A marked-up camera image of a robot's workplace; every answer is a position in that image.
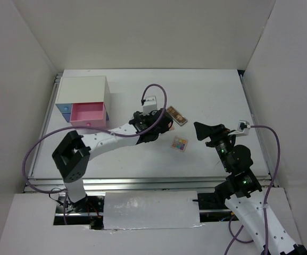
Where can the light blue drawer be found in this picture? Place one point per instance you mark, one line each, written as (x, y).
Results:
(64, 108)

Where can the colorful eyeshadow palette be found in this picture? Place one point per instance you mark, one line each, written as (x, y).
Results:
(179, 143)

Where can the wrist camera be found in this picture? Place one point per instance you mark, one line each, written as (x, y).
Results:
(242, 130)
(149, 104)

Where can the long brown eyeshadow palette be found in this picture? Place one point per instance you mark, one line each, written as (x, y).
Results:
(176, 116)

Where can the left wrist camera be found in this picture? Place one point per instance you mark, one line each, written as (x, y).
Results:
(149, 104)

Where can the pink drawer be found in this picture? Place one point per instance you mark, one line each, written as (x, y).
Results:
(88, 114)

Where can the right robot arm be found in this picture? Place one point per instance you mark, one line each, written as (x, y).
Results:
(242, 193)

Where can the dark blue drawer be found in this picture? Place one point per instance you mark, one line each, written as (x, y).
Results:
(67, 116)

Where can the white foam board cover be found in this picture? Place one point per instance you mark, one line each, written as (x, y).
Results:
(151, 210)

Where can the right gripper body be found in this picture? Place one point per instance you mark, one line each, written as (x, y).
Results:
(221, 141)

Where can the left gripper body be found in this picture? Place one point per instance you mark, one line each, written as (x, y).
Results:
(142, 117)

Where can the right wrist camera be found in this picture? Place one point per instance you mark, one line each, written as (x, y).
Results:
(242, 130)

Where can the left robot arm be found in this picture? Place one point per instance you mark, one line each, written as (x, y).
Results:
(74, 152)

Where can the white drawer cabinet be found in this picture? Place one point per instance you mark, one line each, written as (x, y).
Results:
(84, 89)

